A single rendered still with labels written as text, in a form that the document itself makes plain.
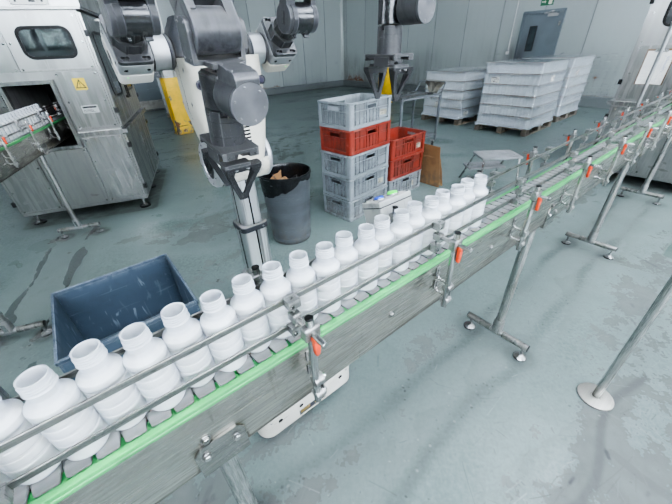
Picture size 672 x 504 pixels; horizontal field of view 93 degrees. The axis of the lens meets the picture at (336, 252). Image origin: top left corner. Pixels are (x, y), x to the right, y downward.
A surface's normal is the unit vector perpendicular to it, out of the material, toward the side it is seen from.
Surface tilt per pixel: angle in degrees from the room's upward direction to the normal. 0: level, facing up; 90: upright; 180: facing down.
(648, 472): 0
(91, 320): 90
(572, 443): 0
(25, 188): 90
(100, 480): 90
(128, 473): 90
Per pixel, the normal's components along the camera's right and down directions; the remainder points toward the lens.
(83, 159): 0.36, 0.50
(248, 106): 0.63, 0.52
